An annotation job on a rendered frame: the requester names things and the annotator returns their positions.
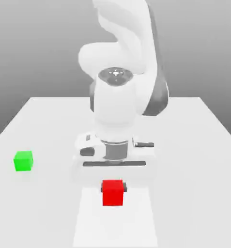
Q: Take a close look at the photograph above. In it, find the small green cube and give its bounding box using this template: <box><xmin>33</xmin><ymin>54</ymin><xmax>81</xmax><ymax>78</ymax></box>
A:
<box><xmin>13</xmin><ymin>150</ymin><xmax>34</xmax><ymax>172</ymax></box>

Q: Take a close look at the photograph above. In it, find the small red cube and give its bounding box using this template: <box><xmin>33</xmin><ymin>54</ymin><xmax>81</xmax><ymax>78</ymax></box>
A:
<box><xmin>102</xmin><ymin>179</ymin><xmax>124</xmax><ymax>207</ymax></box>

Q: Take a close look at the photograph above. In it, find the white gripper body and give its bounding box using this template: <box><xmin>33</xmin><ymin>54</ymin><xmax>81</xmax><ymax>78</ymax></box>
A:
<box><xmin>71</xmin><ymin>149</ymin><xmax>158</xmax><ymax>184</ymax></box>

